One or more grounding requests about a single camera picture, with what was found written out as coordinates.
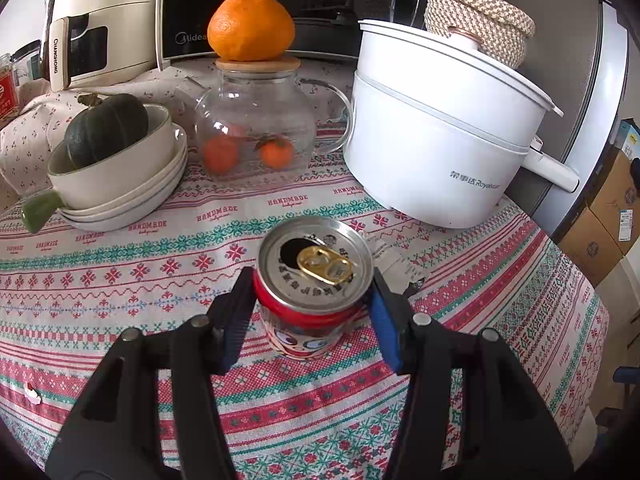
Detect red cartoon drink can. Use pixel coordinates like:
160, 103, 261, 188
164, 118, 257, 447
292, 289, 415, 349
254, 216, 374, 361

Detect stacked white plates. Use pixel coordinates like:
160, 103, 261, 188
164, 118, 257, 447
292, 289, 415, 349
56, 124, 188, 232

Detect small white paper scrap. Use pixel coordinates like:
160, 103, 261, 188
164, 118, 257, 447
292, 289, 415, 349
24, 382, 42, 405

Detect floral white cloth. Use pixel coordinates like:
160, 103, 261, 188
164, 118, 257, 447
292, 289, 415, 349
1, 58, 354, 214

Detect small mandarin in teapot right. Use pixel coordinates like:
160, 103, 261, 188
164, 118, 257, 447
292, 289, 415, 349
256, 136, 295, 170

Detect woven beige lidded basket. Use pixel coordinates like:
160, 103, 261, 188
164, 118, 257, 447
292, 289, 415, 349
424, 0, 536, 70

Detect small mandarin in teapot left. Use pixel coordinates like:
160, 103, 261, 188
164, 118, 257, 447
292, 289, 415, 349
201, 136, 239, 176

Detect small mandarin in teapot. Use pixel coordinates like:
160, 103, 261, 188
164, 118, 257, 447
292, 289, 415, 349
256, 136, 295, 170
201, 136, 239, 176

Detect glass teapot with wooden lid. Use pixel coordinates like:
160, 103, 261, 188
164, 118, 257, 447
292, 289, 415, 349
176, 55, 354, 190

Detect white electric cooking pot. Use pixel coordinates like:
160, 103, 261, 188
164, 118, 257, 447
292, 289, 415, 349
343, 20, 579, 229

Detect cream air fryer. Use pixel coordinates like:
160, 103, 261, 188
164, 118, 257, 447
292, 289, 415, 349
48, 0, 156, 91

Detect cream bowl with green handle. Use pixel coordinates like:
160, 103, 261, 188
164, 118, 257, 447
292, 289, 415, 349
22, 104, 180, 234

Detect grey refrigerator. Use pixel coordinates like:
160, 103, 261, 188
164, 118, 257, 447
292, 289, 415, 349
506, 0, 628, 237

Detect red tea tin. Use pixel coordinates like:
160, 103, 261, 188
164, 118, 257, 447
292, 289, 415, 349
0, 53, 20, 128

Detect large orange mandarin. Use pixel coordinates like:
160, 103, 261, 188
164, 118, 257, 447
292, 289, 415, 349
207, 0, 295, 62

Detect brown cardboard box on floor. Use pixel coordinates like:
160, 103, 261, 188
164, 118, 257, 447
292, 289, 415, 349
559, 148, 639, 286

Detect patterned knit tablecloth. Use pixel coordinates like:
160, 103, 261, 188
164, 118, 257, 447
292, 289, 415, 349
1, 157, 608, 479

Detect small white paper packet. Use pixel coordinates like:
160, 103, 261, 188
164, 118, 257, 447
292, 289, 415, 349
367, 237, 428, 298

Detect dark green pumpkin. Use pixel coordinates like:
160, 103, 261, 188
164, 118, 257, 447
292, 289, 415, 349
64, 93, 149, 169

